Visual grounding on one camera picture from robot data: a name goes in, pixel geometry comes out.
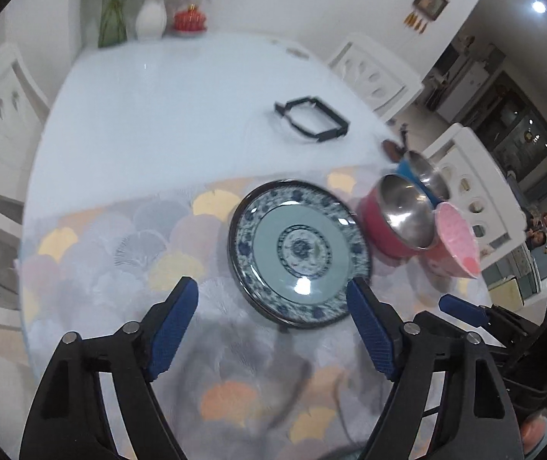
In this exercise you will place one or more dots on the hanging yellow tassels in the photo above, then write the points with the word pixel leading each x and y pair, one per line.
pixel 417 23

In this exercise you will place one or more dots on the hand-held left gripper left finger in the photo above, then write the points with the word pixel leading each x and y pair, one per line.
pixel 172 330

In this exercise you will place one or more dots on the red steel-lined bowl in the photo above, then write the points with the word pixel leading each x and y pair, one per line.
pixel 398 211

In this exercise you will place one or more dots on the blue and white patterned plate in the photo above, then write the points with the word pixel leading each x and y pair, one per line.
pixel 297 249

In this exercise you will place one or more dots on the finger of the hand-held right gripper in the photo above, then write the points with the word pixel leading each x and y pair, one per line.
pixel 460 309

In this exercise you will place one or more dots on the dark glass cabinet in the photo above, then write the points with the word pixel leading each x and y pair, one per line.
pixel 522 129

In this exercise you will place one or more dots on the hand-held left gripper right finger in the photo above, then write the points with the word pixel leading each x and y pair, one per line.
pixel 371 330

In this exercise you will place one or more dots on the white vase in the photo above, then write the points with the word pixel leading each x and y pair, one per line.
pixel 151 17

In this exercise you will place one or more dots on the ceiling light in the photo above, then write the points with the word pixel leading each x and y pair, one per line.
pixel 538 7

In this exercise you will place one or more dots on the small framed picture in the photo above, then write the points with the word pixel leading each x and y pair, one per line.
pixel 430 0

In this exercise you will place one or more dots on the glass vase with green stems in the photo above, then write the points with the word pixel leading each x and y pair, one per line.
pixel 112 19

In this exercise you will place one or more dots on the brown round stand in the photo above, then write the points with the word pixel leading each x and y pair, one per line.
pixel 392 149

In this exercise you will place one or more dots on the blue steel-lined bowl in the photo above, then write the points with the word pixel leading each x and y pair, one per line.
pixel 422 172

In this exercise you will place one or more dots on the pink bowl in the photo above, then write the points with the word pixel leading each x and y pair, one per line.
pixel 458 239

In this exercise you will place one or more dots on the person's right forearm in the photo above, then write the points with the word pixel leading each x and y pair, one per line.
pixel 534 433

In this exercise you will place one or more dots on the red lidded teacup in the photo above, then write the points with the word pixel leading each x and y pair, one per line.
pixel 190 19

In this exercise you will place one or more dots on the fan-patterned table mat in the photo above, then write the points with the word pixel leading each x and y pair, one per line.
pixel 125 249

